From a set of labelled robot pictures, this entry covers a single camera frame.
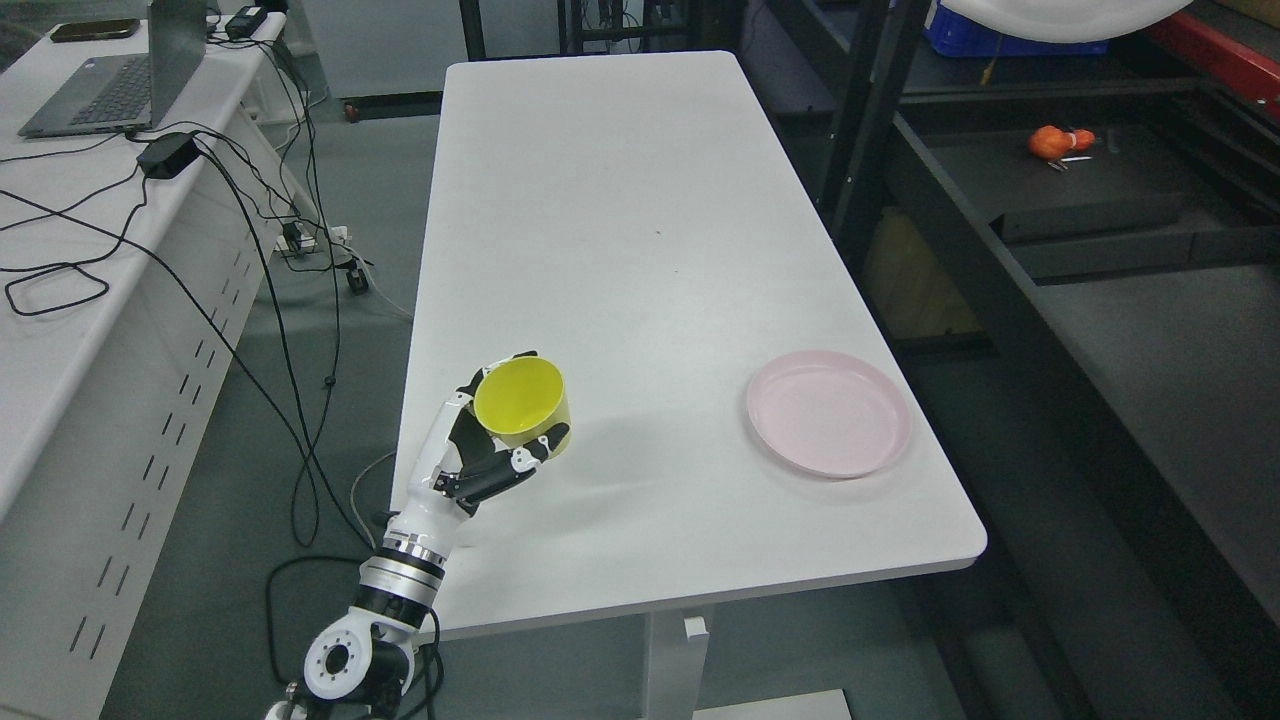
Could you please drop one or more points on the black charger on desk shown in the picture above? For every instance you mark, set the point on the black charger on desk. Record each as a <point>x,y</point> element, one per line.
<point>244,24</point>

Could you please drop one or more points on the orange toy object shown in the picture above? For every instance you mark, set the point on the orange toy object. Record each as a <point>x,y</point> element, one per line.
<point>1051,143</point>

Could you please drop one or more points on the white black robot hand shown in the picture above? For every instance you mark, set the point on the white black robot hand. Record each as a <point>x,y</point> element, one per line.
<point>454,474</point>

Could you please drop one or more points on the black metal shelf rack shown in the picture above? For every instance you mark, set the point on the black metal shelf rack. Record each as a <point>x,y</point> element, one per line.
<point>1114,410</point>

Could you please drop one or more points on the pink plastic plate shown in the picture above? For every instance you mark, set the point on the pink plastic plate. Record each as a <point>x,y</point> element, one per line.
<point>831,415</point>

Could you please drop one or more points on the grey laptop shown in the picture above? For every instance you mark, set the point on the grey laptop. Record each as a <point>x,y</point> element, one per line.
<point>125,93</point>

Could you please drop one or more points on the yellow plastic cup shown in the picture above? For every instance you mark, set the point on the yellow plastic cup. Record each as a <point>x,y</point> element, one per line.
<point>521,399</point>

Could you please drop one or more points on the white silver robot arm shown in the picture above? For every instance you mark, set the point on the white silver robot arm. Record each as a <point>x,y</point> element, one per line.
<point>383,654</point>

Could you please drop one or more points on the black smartphone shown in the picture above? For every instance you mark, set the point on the black smartphone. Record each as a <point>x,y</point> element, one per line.
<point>94,30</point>

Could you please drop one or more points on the white power strip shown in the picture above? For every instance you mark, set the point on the white power strip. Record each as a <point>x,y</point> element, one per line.
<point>335,238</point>

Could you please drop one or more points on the white table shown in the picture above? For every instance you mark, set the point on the white table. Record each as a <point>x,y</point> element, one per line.
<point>636,220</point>

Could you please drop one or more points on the red metal beam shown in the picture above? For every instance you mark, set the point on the red metal beam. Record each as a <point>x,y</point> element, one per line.
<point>1245,71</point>

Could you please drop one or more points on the black power adapter brick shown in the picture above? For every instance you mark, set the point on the black power adapter brick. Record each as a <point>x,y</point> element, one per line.
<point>165,157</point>

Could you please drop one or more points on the white side desk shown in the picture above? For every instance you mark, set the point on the white side desk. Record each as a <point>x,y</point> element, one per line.
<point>122,298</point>

